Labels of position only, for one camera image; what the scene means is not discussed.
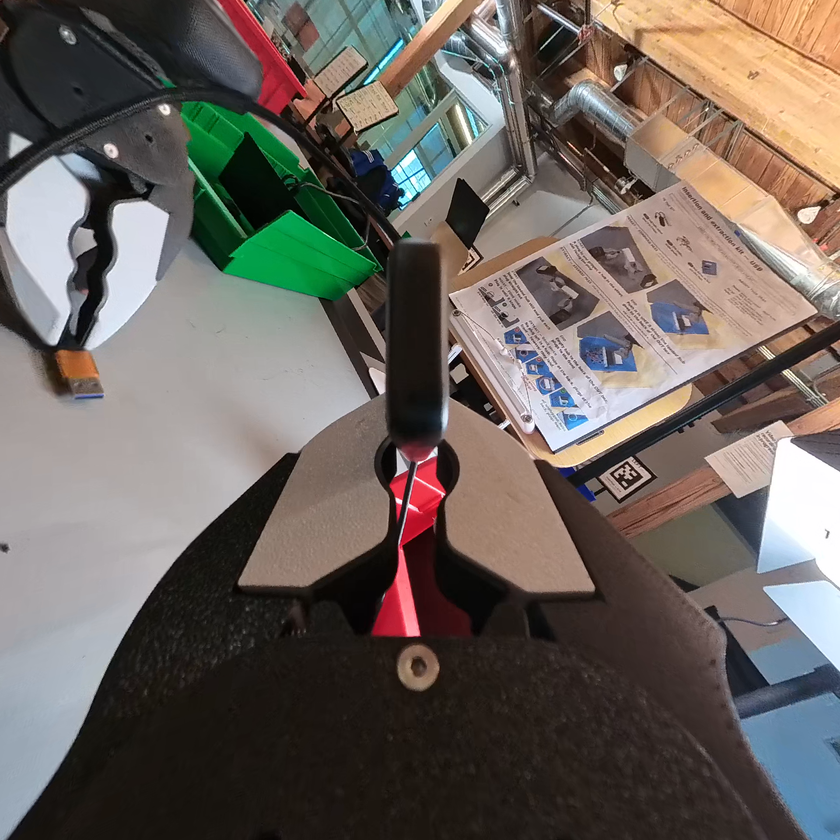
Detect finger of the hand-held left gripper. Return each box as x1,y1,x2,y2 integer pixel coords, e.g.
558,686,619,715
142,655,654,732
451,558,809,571
0,133,99,349
82,192,174,350

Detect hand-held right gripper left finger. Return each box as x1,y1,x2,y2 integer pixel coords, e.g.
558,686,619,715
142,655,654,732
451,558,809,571
236,394,401,596

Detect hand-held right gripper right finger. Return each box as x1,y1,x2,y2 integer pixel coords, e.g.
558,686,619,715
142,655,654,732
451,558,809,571
433,403,598,601

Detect red plastic bin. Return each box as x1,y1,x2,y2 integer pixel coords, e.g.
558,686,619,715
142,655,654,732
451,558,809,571
371,459,473,637

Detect green plastic bin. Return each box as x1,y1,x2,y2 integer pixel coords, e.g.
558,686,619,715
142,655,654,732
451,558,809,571
180,101,383,303

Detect black usb hub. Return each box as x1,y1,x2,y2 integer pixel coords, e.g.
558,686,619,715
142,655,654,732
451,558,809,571
386,238,450,547

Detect small marker tag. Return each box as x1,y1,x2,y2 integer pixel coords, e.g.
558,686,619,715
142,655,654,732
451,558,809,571
597,457,657,503

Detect black bin divider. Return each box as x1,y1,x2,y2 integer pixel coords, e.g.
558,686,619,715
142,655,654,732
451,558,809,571
218,133,309,231

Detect wooden poster board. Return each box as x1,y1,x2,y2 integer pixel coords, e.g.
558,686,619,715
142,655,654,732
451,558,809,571
430,236,697,468

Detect red slatted crate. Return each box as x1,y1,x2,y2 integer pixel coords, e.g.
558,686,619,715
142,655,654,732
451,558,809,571
220,0,309,116

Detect small paper note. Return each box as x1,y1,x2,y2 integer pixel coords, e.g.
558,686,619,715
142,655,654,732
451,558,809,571
705,420,795,500

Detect black metal pole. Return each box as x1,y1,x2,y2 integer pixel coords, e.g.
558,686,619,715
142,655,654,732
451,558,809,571
571,322,840,487

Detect instruction poster sheet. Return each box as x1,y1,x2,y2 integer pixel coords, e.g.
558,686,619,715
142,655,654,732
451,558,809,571
449,182,818,454

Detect text board on stand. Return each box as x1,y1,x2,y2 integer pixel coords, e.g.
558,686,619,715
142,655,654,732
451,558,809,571
314,46,368,99
336,80,400,132

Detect white box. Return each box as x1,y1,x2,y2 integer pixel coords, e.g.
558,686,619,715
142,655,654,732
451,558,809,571
756,436,840,651

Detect black flat panel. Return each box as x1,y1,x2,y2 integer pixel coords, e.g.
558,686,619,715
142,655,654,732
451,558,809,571
446,177,491,250

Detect wooden post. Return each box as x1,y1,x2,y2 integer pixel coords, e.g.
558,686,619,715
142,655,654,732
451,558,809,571
381,0,493,99

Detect silver duct pipes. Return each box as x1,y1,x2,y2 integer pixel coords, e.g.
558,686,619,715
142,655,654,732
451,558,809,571
453,0,644,204

